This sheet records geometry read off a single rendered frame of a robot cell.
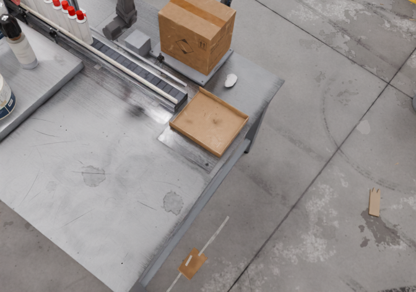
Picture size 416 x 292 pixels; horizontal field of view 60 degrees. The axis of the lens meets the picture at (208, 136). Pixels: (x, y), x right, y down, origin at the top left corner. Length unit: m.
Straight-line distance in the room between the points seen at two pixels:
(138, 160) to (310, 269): 1.36
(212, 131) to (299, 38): 1.88
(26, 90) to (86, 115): 0.31
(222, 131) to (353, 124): 1.51
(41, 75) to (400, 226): 2.42
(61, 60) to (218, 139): 0.90
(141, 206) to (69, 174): 0.36
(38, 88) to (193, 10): 0.85
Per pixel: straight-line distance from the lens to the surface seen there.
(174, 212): 1.62
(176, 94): 1.83
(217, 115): 1.82
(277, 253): 2.49
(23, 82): 2.02
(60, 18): 2.10
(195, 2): 1.90
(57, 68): 2.01
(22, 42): 1.94
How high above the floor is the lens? 2.38
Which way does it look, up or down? 61 degrees down
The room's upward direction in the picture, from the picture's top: 8 degrees clockwise
